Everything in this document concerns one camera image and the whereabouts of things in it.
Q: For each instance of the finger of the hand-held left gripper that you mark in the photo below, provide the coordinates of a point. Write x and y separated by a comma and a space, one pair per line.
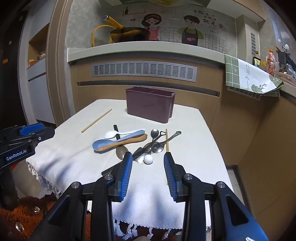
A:
31, 128
46, 134

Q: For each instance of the green checked towel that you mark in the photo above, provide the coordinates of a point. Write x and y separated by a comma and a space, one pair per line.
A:
249, 76

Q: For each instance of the white shelf cabinet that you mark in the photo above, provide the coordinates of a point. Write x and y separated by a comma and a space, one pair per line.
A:
39, 92

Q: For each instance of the narrow wall vent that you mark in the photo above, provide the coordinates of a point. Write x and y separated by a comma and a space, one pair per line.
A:
253, 44

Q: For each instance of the wooden chopstick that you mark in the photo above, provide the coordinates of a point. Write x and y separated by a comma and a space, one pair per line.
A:
97, 120
166, 141

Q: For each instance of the white plastic spoon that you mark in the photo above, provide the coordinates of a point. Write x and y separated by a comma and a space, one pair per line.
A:
110, 134

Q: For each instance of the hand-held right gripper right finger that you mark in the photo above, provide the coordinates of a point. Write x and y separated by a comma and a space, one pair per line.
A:
170, 176

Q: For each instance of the white fringed tablecloth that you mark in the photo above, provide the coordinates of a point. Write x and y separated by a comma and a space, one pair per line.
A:
69, 148

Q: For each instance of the black utensil rack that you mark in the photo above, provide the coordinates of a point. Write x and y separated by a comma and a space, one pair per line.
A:
283, 58

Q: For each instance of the white ball-ended stick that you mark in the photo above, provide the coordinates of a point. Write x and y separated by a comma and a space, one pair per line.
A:
148, 159

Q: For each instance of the small framed card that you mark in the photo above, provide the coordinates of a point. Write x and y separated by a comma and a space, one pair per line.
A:
256, 62

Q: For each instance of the small grey vent grille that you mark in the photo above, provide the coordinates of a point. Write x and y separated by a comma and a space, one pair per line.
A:
242, 93

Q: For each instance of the cartoon wall poster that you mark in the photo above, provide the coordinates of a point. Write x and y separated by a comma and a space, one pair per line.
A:
192, 23

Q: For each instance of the blue plastic spoon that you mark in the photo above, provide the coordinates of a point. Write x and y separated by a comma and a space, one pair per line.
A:
99, 144

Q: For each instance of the pink plastic basket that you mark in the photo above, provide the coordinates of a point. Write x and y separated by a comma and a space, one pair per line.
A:
286, 78

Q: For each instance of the speckled kitchen counter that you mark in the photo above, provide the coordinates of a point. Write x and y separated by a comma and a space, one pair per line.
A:
138, 49

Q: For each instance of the yellow-rimmed glass lid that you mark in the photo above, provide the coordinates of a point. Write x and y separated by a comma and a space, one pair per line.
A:
94, 34

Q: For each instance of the wooden spoon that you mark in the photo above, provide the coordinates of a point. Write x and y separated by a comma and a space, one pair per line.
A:
134, 139

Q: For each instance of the red shaggy carpet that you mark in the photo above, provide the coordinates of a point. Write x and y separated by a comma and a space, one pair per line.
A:
23, 213

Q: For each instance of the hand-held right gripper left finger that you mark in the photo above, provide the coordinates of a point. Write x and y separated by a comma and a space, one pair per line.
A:
124, 176

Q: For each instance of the wooden counter cabinet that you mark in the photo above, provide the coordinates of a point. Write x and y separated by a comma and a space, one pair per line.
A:
266, 139

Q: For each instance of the metal peeler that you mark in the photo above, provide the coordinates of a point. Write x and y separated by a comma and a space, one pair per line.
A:
163, 134

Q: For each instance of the purple plastic utensil holder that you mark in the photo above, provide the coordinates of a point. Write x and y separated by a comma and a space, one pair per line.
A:
150, 106

